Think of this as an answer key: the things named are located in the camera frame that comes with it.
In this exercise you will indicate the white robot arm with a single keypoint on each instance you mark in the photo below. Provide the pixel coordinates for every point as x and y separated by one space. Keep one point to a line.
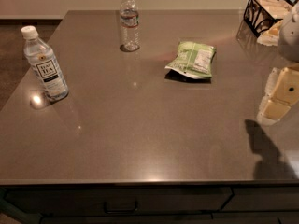
288 38

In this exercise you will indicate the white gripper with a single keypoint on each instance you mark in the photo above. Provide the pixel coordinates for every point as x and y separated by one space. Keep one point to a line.
290 37

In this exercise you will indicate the clear water bottle red label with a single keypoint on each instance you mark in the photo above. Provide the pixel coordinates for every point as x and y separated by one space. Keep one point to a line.
129 19

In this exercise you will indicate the dark drawer with handle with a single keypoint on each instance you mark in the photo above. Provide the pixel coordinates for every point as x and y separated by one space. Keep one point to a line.
96 202

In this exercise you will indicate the green snack bag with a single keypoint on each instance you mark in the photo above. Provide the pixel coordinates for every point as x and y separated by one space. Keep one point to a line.
193 60

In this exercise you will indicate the black wire basket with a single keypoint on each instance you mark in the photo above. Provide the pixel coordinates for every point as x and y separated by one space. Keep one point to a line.
252 12

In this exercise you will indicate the tea bottle white cap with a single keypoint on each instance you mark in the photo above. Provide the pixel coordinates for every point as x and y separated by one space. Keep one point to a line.
44 63

